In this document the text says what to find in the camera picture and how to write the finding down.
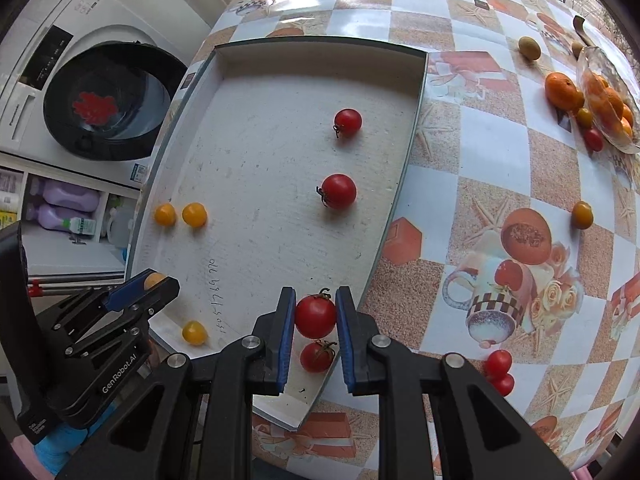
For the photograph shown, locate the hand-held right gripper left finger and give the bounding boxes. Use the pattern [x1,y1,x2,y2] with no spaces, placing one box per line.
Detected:
[55,287,297,480]

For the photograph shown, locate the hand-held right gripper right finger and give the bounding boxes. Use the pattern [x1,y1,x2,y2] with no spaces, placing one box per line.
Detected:
[335,286,573,480]

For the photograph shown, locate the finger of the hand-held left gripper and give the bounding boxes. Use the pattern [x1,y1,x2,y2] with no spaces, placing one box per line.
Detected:
[50,269,157,333]
[64,276,181,358]

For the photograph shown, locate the white tray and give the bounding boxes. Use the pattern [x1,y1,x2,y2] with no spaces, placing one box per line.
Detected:
[127,42,428,431]

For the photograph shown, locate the person's left hand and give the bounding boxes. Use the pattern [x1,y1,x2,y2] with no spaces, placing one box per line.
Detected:
[35,402,121,477]

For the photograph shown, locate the clear plastic jug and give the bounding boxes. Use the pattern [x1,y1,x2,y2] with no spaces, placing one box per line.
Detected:
[106,205,133,250]

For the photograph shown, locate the white shelf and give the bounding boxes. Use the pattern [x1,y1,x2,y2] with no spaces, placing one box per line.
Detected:
[0,155,146,281]

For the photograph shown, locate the purple detergent bottle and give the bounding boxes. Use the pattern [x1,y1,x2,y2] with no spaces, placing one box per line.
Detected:
[25,203,96,235]
[37,180,101,211]

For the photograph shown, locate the white bottle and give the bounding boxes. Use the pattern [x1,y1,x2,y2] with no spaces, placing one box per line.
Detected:
[0,170,23,231]

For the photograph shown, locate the white washing machine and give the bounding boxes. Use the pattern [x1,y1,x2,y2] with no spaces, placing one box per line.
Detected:
[0,0,213,191]

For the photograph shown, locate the mandarin orange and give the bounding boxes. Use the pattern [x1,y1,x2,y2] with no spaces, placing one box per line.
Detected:
[544,72,585,112]

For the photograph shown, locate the clear glass bowl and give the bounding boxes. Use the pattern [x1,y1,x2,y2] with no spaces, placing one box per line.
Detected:
[575,45,640,155]

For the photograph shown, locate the long wooden board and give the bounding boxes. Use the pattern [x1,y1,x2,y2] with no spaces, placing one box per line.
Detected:
[572,15,601,48]

